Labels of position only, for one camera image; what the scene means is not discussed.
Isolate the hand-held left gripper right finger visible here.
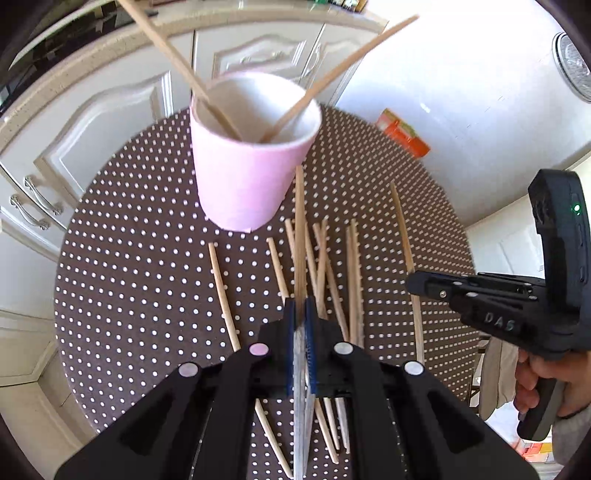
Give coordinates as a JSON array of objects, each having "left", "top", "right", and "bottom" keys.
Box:
[{"left": 305, "top": 295, "right": 541, "bottom": 480}]

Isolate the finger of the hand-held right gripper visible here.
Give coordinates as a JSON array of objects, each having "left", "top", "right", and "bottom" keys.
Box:
[{"left": 406, "top": 270, "right": 548, "bottom": 302}]

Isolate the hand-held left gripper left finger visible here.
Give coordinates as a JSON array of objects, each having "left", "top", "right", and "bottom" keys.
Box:
[{"left": 54, "top": 298, "right": 297, "bottom": 480}]

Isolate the curved single chopstick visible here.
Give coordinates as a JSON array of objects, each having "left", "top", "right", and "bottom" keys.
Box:
[{"left": 390, "top": 183, "right": 426, "bottom": 365}]

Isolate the bunch of wooden chopsticks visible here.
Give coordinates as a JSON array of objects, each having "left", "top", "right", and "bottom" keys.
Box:
[{"left": 208, "top": 217, "right": 366, "bottom": 479}]

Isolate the straight single chopstick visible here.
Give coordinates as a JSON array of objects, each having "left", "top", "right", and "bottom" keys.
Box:
[{"left": 294, "top": 165, "right": 309, "bottom": 480}]

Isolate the pink paper cup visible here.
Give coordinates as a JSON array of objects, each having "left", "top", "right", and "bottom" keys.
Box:
[{"left": 189, "top": 71, "right": 322, "bottom": 232}]

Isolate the person's right forearm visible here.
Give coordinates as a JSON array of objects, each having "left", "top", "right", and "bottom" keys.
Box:
[{"left": 551, "top": 405, "right": 591, "bottom": 467}]

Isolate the person's right hand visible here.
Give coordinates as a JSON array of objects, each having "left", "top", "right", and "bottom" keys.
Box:
[{"left": 512, "top": 353, "right": 591, "bottom": 420}]

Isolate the white side cabinet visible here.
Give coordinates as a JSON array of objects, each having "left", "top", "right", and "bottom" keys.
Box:
[{"left": 464, "top": 210, "right": 548, "bottom": 280}]

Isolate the beige cloth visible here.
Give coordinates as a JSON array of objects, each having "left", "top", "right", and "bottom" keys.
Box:
[{"left": 480, "top": 339, "right": 520, "bottom": 419}]

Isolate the orange rice bag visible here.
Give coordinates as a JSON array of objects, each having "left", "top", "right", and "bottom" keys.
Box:
[{"left": 375, "top": 107, "right": 431, "bottom": 159}]

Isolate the round steel steamer plate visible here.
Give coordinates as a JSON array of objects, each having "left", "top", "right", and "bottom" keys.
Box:
[{"left": 552, "top": 31, "right": 591, "bottom": 103}]

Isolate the long tan chopstick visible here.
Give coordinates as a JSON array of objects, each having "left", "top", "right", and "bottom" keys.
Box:
[
  {"left": 117, "top": 0, "right": 243, "bottom": 141},
  {"left": 260, "top": 15, "right": 420, "bottom": 143}
]

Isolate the white kitchen base cabinet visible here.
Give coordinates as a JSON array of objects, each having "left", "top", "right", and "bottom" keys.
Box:
[{"left": 0, "top": 21, "right": 377, "bottom": 389}]

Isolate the silver cabinet door handle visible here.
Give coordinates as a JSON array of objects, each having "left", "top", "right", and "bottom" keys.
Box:
[
  {"left": 24, "top": 176, "right": 64, "bottom": 216},
  {"left": 10, "top": 194, "right": 49, "bottom": 230}
]

